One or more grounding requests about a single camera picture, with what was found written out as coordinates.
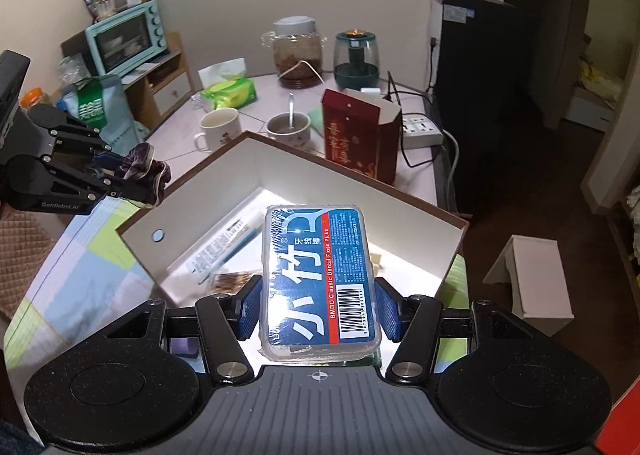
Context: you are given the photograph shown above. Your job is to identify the green humidifier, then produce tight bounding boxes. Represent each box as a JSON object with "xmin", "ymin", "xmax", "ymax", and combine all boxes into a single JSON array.
[{"xmin": 333, "ymin": 29, "xmax": 380, "ymax": 91}]

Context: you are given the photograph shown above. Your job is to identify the white mug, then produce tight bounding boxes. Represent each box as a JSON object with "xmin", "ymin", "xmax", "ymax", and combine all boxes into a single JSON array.
[{"xmin": 194, "ymin": 107, "xmax": 242, "ymax": 152}]

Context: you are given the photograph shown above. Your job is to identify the checkered tablecloth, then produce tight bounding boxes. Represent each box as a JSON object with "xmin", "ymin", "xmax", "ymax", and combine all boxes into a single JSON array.
[{"xmin": 2, "ymin": 194, "xmax": 172, "ymax": 376}]

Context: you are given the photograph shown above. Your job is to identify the purple velvet scrunchie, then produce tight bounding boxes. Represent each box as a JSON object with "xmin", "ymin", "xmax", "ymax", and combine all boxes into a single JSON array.
[{"xmin": 115, "ymin": 143, "xmax": 171, "ymax": 207}]

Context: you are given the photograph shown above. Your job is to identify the green cloth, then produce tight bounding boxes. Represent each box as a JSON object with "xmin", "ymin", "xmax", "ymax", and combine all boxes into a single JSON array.
[{"xmin": 308, "ymin": 106, "xmax": 324, "ymax": 136}]

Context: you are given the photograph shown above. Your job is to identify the white stool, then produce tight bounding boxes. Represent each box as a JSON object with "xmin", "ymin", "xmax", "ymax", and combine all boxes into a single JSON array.
[{"xmin": 483, "ymin": 235, "xmax": 574, "ymax": 337}]

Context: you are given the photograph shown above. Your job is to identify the glass jar white lid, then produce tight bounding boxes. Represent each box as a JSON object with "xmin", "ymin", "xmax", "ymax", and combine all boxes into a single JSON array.
[{"xmin": 262, "ymin": 15, "xmax": 326, "ymax": 90}]

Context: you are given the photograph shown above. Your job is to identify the green carded balm package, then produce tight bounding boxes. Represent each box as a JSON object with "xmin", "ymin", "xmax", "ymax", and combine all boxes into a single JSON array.
[{"xmin": 343, "ymin": 350, "xmax": 382, "ymax": 376}]

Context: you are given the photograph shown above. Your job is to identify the white cream tube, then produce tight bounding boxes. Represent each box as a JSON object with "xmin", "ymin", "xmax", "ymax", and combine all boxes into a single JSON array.
[{"xmin": 186, "ymin": 215, "xmax": 262, "ymax": 285}]

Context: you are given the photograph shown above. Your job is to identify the brown cardboard box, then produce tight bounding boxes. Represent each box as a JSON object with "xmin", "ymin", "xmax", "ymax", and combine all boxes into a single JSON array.
[{"xmin": 116, "ymin": 130, "xmax": 471, "ymax": 366}]

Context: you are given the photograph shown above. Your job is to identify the red gift box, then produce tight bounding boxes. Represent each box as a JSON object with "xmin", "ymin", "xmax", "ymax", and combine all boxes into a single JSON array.
[{"xmin": 321, "ymin": 89, "xmax": 402, "ymax": 184}]

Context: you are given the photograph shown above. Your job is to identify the white power strip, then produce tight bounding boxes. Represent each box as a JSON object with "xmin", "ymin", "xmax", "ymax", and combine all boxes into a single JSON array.
[{"xmin": 402, "ymin": 114, "xmax": 444, "ymax": 149}]

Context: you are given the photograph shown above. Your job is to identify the green tissue pack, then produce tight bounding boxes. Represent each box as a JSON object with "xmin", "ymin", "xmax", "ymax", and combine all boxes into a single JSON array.
[{"xmin": 198, "ymin": 57, "xmax": 257, "ymax": 109}]

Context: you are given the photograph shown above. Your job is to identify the green snack bag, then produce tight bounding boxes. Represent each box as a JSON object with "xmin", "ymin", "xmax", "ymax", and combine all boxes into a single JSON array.
[{"xmin": 62, "ymin": 74, "xmax": 142, "ymax": 156}]

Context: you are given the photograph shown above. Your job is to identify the cup with spoon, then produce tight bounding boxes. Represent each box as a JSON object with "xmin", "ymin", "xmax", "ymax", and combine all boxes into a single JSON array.
[{"xmin": 266, "ymin": 93, "xmax": 311, "ymax": 149}]

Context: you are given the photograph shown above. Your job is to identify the black mini fridge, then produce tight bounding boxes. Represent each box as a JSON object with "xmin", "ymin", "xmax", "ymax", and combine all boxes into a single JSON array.
[{"xmin": 430, "ymin": 0, "xmax": 542, "ymax": 214}]

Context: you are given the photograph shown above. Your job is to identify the teal toaster oven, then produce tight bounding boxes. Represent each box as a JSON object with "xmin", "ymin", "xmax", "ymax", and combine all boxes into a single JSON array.
[{"xmin": 85, "ymin": 0, "xmax": 168, "ymax": 77}]

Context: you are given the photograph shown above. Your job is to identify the cotton swab bag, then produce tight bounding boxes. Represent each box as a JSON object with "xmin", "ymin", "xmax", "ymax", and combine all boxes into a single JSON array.
[{"xmin": 208, "ymin": 272, "xmax": 254, "ymax": 296}]

